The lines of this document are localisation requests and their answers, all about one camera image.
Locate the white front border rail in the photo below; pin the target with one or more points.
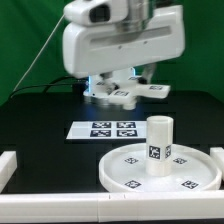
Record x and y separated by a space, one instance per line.
106 207

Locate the white round table top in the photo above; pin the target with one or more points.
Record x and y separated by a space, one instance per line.
132 168

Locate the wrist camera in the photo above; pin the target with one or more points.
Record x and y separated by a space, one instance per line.
96 12

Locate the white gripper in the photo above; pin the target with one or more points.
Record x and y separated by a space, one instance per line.
137 40

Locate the white cross-shaped table base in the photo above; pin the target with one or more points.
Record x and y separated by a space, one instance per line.
128 92

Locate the white left border rail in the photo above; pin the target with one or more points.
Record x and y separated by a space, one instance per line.
8 165

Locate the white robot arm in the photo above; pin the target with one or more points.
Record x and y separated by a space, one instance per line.
115 44

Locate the white fiducial marker sheet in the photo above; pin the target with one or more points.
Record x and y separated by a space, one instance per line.
107 130

